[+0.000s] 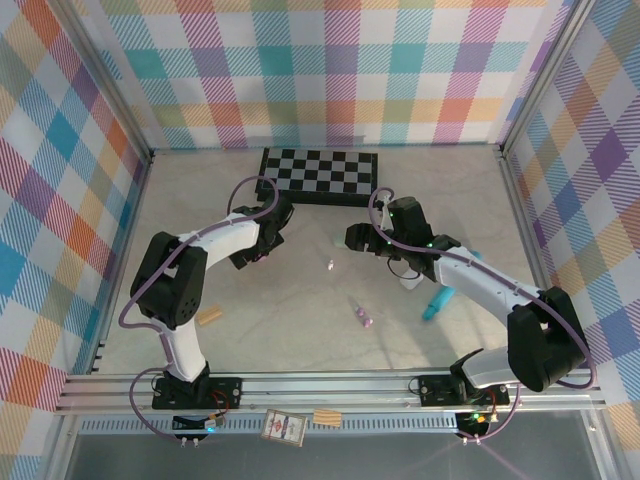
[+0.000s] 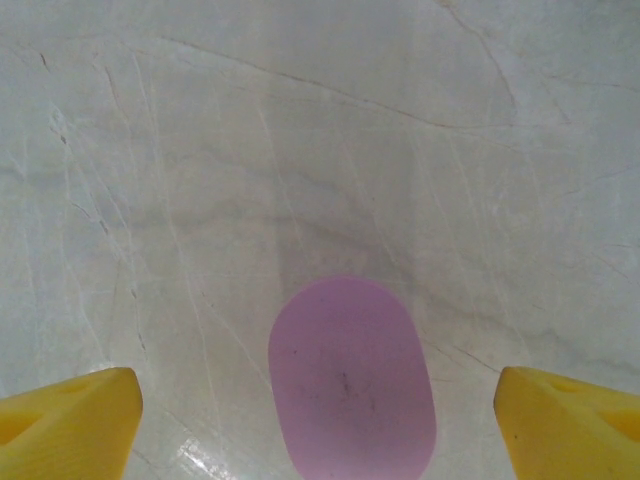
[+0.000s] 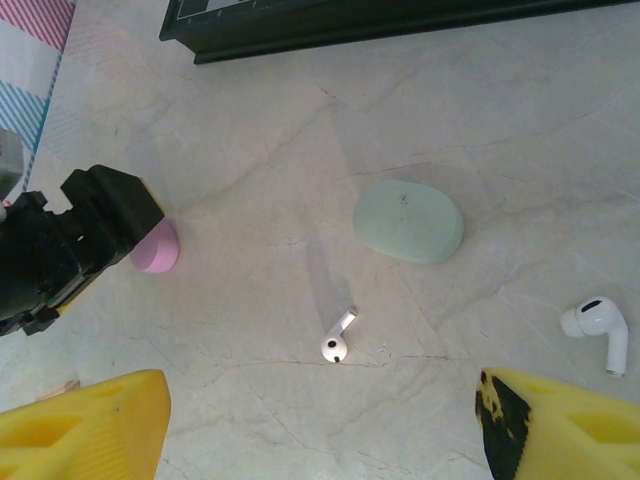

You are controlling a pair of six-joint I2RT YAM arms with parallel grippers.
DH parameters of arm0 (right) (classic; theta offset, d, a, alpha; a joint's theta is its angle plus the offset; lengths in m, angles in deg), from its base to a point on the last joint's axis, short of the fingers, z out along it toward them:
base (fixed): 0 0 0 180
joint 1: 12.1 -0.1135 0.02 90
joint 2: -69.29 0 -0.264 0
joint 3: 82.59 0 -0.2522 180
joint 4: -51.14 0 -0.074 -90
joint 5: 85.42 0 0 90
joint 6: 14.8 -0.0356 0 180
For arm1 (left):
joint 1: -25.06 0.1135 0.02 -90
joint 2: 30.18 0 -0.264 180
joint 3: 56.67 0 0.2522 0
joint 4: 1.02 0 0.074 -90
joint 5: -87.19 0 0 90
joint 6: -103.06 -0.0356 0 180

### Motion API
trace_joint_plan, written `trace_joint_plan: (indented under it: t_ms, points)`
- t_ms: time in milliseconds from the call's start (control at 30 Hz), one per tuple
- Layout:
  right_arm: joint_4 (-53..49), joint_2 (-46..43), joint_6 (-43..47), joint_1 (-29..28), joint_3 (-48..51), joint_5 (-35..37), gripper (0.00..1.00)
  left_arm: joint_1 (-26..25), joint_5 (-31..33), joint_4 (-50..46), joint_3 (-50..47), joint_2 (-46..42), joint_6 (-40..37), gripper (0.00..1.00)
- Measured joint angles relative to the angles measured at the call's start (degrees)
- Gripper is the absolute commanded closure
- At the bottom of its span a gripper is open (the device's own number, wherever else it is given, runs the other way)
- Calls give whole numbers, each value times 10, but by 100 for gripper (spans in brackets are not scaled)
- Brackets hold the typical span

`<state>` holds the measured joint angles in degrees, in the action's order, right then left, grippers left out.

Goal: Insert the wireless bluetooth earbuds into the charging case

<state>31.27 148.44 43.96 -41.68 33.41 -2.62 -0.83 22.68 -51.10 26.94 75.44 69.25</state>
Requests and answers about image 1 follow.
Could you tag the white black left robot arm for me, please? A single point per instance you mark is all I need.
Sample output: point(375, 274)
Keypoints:
point(225, 240)

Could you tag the black silver folding chessboard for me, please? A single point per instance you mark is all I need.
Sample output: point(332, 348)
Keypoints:
point(320, 170)

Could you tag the playing card box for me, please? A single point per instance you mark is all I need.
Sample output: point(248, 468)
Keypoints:
point(284, 426)

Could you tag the white earbud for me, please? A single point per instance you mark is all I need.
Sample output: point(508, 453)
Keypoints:
point(330, 268)

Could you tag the aluminium frame side rail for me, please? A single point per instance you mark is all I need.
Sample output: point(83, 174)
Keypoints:
point(525, 220)

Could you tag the aluminium frame post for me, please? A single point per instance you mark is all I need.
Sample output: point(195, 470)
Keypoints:
point(547, 75)
point(111, 82)

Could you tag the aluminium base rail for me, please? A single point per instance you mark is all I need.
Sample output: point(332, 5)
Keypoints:
point(325, 387)

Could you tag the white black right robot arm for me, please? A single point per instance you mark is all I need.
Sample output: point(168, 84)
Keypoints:
point(480, 280)

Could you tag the small wooden block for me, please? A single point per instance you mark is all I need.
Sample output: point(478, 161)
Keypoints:
point(326, 417)
point(210, 316)

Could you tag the turquoise plastic tube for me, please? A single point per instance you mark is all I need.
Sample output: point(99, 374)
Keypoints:
point(437, 304)

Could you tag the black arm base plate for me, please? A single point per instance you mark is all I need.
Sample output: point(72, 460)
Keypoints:
point(435, 390)
point(225, 392)

